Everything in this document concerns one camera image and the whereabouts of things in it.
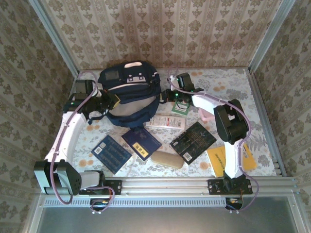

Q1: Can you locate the small green notebook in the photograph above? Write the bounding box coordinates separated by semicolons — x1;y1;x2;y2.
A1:
171;100;190;115

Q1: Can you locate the navy blue backpack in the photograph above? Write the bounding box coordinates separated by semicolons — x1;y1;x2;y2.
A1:
87;60;162;129

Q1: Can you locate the white pink tissue packet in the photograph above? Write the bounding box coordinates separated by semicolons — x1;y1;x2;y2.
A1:
145;115;186;130

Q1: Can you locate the pink pencil case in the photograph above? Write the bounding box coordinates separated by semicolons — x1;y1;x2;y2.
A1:
199;106;216;123

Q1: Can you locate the blue book with yellow label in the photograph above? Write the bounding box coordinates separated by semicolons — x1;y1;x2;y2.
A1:
121;127;163;163

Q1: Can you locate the black book with gold print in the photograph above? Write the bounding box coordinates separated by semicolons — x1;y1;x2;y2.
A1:
169;121;218;166

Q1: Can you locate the blue book with barcode sticker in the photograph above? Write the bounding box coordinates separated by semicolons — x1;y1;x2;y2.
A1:
91;134;133;175

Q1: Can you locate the beige glasses case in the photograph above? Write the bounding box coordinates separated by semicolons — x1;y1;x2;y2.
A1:
151;150;184;169

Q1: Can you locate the floral table cover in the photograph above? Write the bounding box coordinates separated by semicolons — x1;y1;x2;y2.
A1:
52;67;277;178

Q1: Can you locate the grey metal panel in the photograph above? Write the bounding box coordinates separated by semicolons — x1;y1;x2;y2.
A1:
29;206;301;233

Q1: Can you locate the aluminium table side rail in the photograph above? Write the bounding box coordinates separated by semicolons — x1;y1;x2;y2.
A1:
45;72;80;178
247;70;287;177

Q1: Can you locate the aluminium frame post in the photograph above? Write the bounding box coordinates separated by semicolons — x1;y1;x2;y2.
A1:
248;0;297;73
28;0;81;76

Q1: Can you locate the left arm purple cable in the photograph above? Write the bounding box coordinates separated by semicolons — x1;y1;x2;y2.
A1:
49;71;115;215

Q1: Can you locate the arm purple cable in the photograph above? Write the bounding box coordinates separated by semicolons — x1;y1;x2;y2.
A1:
49;71;115;215
167;67;260;212

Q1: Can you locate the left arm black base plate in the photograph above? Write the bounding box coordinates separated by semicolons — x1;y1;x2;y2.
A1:
79;179;122;196

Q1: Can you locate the aluminium mounting rail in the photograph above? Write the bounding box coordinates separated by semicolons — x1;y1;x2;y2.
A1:
36;176;298;195

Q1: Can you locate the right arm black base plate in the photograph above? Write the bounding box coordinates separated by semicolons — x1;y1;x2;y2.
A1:
207;179;253;196

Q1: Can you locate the slotted grey cable duct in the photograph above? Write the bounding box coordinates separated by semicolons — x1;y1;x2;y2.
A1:
43;196;228;207

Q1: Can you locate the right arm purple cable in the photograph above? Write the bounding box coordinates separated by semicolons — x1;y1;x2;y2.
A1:
167;67;260;212

